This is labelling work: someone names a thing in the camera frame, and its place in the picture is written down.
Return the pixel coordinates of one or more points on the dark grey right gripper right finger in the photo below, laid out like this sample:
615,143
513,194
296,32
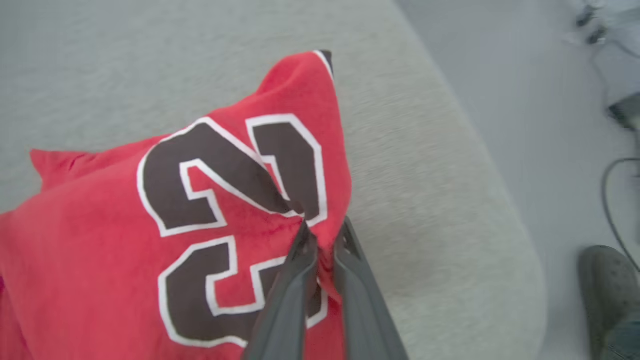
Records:
362,310

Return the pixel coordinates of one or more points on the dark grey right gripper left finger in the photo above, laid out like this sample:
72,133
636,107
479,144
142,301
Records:
285,310

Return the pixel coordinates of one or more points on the red and white basketball jersey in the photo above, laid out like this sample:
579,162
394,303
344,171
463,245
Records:
100,250

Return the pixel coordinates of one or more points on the grey fabric sofa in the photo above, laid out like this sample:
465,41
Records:
425,200

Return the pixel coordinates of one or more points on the grey shoe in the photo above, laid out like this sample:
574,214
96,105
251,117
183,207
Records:
607,290

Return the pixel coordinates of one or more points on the dark blurry box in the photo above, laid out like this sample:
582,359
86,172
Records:
627,112

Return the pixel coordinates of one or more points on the dark caster wheel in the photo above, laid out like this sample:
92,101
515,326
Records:
585,16
597,35

